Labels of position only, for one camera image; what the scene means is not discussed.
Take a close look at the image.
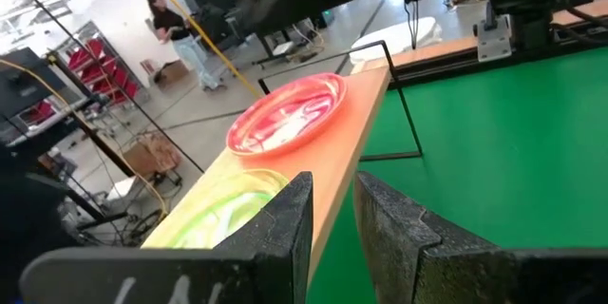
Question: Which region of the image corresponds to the wooden shelf with black frame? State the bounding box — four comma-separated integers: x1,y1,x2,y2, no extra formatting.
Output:
141,39,424,291

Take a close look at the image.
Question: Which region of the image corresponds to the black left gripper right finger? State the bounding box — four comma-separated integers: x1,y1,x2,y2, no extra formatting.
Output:
353,171,608,304

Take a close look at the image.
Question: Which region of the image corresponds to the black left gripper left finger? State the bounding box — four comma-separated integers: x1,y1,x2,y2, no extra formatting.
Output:
18,170,314,304

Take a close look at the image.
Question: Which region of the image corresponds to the yellow cable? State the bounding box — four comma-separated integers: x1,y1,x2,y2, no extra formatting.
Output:
136,0,264,100

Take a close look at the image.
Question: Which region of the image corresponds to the brown cardboard box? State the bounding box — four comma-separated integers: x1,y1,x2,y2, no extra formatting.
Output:
121,132,184,177
154,59,191,86

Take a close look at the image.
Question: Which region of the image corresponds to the green table mat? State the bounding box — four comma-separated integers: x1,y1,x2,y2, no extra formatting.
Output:
306,46,608,304

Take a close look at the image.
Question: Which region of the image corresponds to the red storage rack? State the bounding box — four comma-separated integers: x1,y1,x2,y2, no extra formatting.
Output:
64,36,143,108

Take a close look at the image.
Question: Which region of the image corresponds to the translucent green plastic plate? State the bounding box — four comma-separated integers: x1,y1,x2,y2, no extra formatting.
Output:
173,169,290,250

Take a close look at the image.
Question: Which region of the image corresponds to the translucent orange plastic plate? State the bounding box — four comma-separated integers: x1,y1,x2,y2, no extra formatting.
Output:
225,71,348,158

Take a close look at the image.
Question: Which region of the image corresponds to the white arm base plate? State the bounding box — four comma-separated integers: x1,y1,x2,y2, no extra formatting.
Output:
476,12,513,63

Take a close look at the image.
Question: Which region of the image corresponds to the person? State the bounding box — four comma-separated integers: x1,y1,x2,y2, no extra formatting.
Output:
145,0,224,92

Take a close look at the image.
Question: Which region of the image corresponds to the translucent pink plastic plate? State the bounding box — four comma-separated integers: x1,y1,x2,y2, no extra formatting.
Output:
227,73,346,155

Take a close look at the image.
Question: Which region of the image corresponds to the black aluminium table frame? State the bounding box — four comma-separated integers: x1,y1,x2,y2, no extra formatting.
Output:
387,7,608,91

